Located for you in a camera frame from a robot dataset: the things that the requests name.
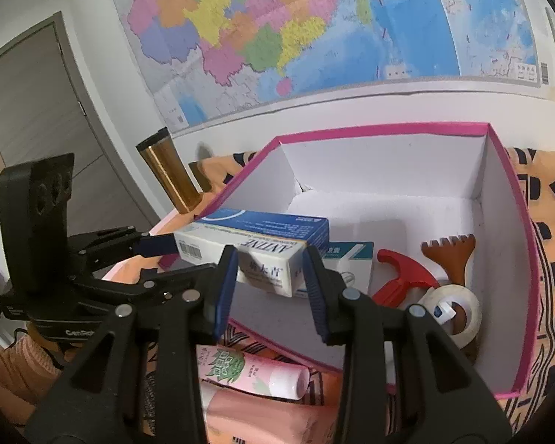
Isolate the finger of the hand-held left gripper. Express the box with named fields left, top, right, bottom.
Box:
left=76, top=263, right=219, bottom=310
left=67, top=224, right=179, bottom=270

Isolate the magenta cardboard box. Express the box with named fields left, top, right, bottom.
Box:
left=148, top=121, right=535, bottom=399

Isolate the red plastic tool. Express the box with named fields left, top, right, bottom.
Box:
left=372, top=249, right=441, bottom=309

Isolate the teal and white box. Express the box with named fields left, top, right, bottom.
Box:
left=321, top=240, right=375, bottom=297

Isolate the plain pink tube white cap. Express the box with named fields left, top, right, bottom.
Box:
left=199, top=381, right=344, bottom=444

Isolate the grey door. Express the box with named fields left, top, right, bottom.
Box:
left=0, top=14, right=164, bottom=242

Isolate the colourful wall map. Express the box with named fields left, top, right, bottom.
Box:
left=111, top=0, right=555, bottom=133

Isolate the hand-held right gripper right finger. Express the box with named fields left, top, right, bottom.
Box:
left=302, top=245, right=514, bottom=444

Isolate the tape roll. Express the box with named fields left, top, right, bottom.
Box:
left=418, top=283, right=483, bottom=349

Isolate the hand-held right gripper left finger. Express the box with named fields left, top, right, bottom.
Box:
left=25, top=245, right=239, bottom=444

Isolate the brown wooden massager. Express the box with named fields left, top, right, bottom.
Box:
left=420, top=235, right=480, bottom=362

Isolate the bronze metal tumbler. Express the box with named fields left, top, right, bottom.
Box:
left=135, top=126, right=203, bottom=216

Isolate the blue and white medicine box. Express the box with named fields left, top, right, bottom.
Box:
left=173, top=208, right=330, bottom=297

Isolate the pink tube with leaf print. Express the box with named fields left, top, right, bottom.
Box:
left=194, top=344, right=312, bottom=400

